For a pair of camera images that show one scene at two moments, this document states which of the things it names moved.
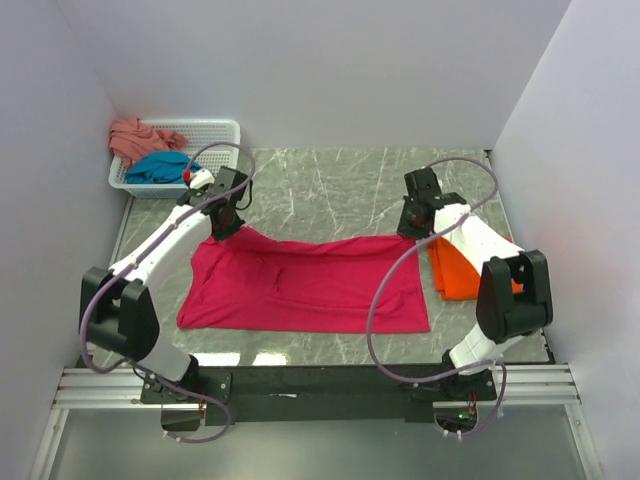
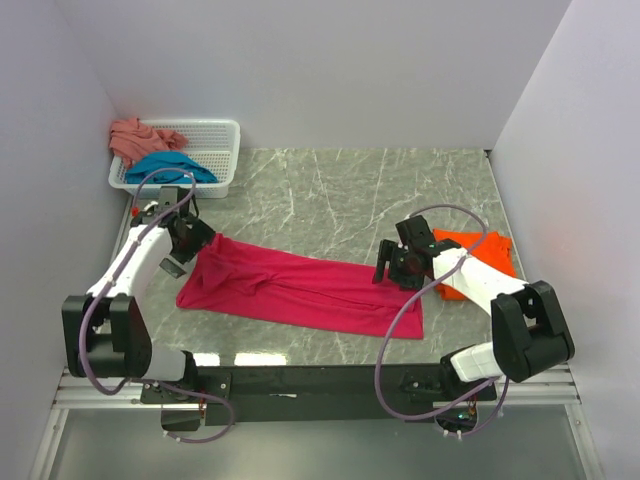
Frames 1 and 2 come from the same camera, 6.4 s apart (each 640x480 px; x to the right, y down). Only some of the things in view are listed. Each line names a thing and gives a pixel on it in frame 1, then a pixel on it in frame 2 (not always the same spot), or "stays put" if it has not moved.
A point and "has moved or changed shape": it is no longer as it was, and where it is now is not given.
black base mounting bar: (323, 394) stays put
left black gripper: (220, 234) -> (201, 235)
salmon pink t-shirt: (129, 138) stays put
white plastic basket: (198, 134) stays put
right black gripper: (403, 228) -> (389, 251)
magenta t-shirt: (248, 281) has moved or changed shape
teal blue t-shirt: (160, 167) stays put
